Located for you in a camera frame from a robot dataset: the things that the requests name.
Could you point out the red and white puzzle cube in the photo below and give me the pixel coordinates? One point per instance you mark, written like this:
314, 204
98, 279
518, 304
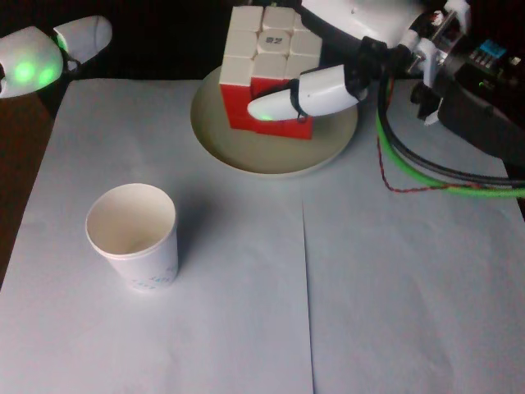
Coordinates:
254, 37

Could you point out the round white plate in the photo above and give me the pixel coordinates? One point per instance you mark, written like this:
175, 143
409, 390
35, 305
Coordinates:
266, 154

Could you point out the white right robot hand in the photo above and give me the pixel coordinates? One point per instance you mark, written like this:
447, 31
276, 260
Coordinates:
324, 92

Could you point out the white paper sheet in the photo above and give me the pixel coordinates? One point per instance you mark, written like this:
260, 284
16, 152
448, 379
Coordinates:
410, 308
164, 349

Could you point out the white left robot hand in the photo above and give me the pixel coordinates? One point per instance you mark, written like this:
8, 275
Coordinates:
28, 61

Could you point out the white paper cup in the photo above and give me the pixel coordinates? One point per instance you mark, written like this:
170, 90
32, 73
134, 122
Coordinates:
135, 262

